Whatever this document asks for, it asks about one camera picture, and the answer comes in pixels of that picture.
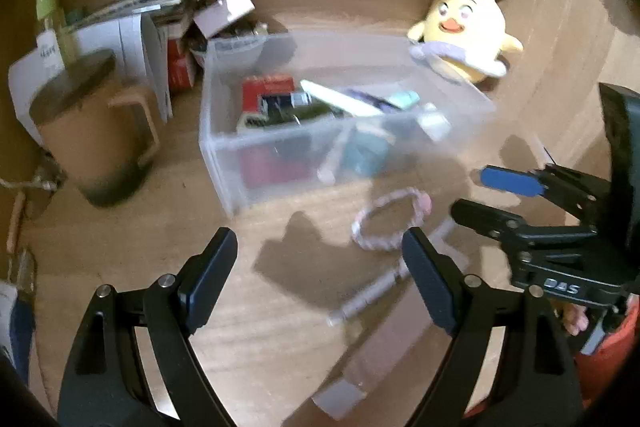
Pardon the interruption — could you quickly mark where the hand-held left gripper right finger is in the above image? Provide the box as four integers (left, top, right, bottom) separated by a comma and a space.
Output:
390, 227, 583, 427

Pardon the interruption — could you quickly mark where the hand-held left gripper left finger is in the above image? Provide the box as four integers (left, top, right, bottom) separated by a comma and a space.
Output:
57, 227, 238, 427

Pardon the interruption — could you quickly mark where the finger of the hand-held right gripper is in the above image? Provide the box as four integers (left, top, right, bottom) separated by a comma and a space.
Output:
480, 164, 608, 218
450, 199, 598, 254

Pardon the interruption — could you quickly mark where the clear plastic storage box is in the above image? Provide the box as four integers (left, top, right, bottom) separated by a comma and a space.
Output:
198, 30, 497, 217

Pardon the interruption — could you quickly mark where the person's right forearm orange sleeve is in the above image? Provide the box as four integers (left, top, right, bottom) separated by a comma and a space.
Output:
575, 307, 638, 410

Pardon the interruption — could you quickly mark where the person's right hand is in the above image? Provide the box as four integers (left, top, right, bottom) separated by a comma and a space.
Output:
562, 302, 589, 338

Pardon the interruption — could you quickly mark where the white slim pen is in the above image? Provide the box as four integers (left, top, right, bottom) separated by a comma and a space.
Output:
327, 264, 416, 326

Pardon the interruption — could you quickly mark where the cardboard tube with white cap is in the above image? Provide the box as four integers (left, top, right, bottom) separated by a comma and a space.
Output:
310, 312, 451, 421

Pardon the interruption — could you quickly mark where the teal tube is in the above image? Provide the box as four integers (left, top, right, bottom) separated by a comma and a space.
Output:
389, 90, 422, 108

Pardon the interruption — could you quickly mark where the yellow chick plush toy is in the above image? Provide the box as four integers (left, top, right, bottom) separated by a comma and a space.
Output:
406, 0, 525, 85

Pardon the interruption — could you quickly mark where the dark green box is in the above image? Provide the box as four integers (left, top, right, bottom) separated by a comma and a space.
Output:
256, 92, 342, 128

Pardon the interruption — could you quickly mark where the brown mug with dark lid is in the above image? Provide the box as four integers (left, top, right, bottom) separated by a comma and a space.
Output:
28, 49, 161, 208

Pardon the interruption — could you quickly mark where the blue and white packet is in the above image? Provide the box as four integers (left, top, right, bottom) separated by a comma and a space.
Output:
0, 247, 39, 375

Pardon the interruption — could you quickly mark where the red paper envelope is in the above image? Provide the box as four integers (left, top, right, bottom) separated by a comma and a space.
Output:
242, 75, 296, 115

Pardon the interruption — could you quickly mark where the red carton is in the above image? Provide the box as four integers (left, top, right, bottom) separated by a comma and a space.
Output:
166, 37, 199, 94

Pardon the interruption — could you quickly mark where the white card box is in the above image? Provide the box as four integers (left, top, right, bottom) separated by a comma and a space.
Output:
192, 0, 257, 38

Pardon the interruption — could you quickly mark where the stack of books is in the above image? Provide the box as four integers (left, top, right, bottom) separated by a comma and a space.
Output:
65, 0, 258, 38

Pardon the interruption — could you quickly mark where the green spray bottle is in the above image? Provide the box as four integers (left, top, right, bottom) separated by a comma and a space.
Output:
34, 0, 77, 68

